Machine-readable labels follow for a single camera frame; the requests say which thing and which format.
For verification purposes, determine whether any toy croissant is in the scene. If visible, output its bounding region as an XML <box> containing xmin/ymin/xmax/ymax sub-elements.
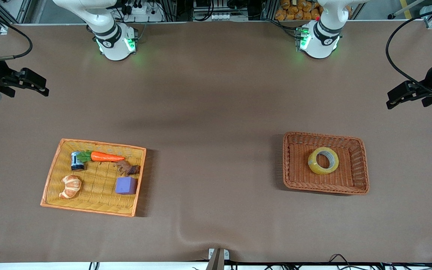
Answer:
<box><xmin>58</xmin><ymin>175</ymin><xmax>83</xmax><ymax>200</ymax></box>

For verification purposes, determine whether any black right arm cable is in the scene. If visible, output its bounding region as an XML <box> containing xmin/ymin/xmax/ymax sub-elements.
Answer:
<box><xmin>0</xmin><ymin>4</ymin><xmax>33</xmax><ymax>61</ymax></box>

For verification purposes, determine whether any white power strip with plugs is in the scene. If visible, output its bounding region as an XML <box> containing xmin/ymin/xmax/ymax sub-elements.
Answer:
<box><xmin>120</xmin><ymin>0</ymin><xmax>164</xmax><ymax>22</ymax></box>

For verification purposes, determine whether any brown wicker basket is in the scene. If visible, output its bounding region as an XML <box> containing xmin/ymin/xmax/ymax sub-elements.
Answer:
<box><xmin>282</xmin><ymin>131</ymin><xmax>370</xmax><ymax>195</ymax></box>

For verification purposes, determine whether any small dark labelled jar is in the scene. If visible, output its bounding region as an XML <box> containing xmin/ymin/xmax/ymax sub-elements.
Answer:
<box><xmin>70</xmin><ymin>151</ymin><xmax>85</xmax><ymax>172</ymax></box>

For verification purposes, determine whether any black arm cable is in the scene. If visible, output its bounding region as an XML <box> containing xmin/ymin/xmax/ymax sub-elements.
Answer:
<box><xmin>385</xmin><ymin>6</ymin><xmax>432</xmax><ymax>89</ymax></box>
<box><xmin>0</xmin><ymin>4</ymin><xmax>33</xmax><ymax>61</ymax></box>

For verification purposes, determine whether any pile of orange items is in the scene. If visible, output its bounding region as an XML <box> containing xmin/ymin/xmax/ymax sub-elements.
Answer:
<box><xmin>275</xmin><ymin>0</ymin><xmax>323</xmax><ymax>21</ymax></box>

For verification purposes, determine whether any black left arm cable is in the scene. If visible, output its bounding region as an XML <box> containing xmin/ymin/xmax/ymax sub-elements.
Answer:
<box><xmin>385</xmin><ymin>6</ymin><xmax>432</xmax><ymax>89</ymax></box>

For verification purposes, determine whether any yellow wicker basket orange rim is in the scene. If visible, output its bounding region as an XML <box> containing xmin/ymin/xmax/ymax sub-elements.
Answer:
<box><xmin>40</xmin><ymin>138</ymin><xmax>147</xmax><ymax>218</ymax></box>

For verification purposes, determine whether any clear yellowish tape roll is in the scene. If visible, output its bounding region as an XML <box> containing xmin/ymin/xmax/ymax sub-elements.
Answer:
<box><xmin>308</xmin><ymin>147</ymin><xmax>339</xmax><ymax>175</ymax></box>

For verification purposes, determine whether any orange toy carrot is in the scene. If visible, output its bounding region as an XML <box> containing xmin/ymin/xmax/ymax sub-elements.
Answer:
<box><xmin>76</xmin><ymin>150</ymin><xmax>125</xmax><ymax>163</ymax></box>

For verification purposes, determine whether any brown toy lion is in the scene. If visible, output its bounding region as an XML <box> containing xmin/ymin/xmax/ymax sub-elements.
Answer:
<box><xmin>114</xmin><ymin>160</ymin><xmax>141</xmax><ymax>177</ymax></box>

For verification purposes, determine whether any long white power strip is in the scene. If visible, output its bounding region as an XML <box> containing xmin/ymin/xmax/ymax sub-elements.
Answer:
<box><xmin>193</xmin><ymin>12</ymin><xmax>249</xmax><ymax>21</ymax></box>

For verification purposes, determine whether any purple foam cube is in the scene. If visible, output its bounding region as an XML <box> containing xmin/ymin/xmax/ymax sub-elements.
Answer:
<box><xmin>115</xmin><ymin>177</ymin><xmax>138</xmax><ymax>195</ymax></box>

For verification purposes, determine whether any metal post with white bracket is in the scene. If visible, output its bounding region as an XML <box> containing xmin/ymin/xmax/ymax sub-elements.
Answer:
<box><xmin>205</xmin><ymin>247</ymin><xmax>230</xmax><ymax>270</ymax></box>

